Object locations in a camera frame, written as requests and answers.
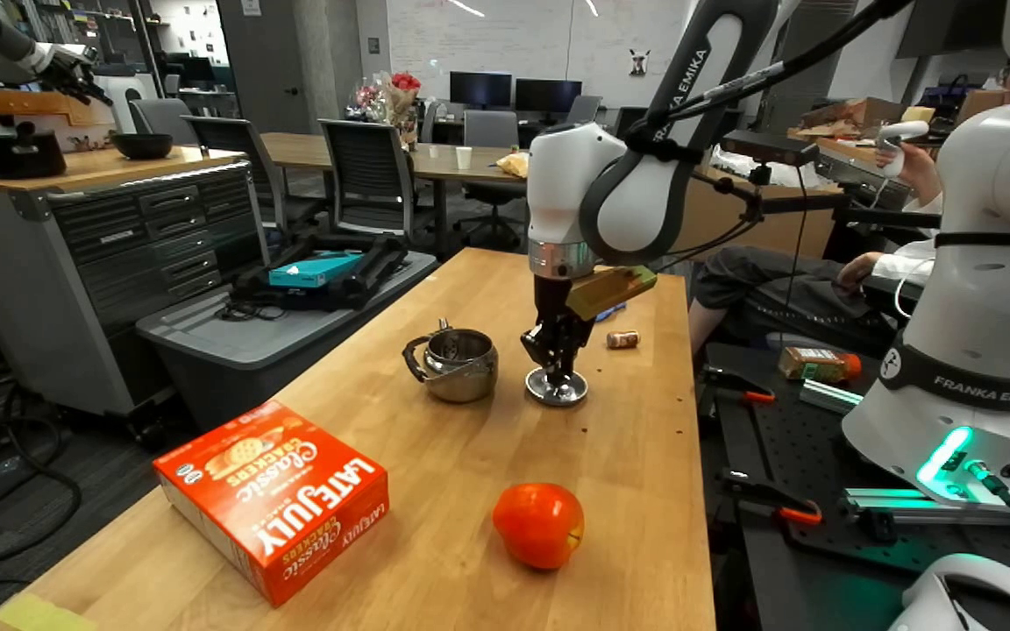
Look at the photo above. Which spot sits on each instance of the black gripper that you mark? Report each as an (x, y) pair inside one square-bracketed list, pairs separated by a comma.
[(557, 298)]

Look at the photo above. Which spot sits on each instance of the silver pot lid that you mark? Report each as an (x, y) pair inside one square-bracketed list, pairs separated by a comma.
[(557, 386)]

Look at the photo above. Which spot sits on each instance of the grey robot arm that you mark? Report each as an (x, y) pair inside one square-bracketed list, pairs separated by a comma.
[(14, 46)]

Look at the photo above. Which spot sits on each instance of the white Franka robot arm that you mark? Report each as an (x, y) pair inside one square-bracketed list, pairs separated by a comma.
[(996, 233)]

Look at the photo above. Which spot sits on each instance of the black cooking pot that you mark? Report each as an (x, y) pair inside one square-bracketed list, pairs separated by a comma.
[(14, 149)]

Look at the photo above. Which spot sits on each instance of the orange tomato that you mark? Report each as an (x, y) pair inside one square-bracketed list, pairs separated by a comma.
[(538, 526)]

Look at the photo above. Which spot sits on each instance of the wooden meeting table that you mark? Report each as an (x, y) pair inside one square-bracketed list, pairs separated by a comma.
[(458, 162)]

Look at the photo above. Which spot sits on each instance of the black computer monitor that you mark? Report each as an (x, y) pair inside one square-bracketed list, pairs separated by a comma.
[(550, 101), (481, 89)]

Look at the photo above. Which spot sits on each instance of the teal bag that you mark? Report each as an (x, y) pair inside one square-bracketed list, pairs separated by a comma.
[(318, 273)]

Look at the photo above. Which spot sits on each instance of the dark office chair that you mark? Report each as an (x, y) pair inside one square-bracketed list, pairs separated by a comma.
[(227, 134), (367, 177)]

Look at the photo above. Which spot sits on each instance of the orange green small box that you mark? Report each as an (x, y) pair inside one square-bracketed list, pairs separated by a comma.
[(823, 362)]

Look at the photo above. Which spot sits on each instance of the grey plastic bin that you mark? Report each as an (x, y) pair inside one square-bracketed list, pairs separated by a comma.
[(262, 353)]

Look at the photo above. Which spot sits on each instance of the orange cracker box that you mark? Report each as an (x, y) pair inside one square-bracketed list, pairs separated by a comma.
[(280, 495)]

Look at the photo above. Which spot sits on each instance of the aluminium extrusion bar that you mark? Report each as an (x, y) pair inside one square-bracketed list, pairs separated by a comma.
[(877, 501)]

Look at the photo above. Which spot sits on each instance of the grey drawer tool cabinet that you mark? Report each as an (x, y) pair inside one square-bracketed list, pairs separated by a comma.
[(122, 268)]

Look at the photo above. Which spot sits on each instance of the black bowl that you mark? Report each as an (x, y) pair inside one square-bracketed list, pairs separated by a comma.
[(140, 144)]

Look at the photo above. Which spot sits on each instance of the yellow sponge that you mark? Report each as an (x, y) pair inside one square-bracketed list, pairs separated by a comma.
[(43, 614)]

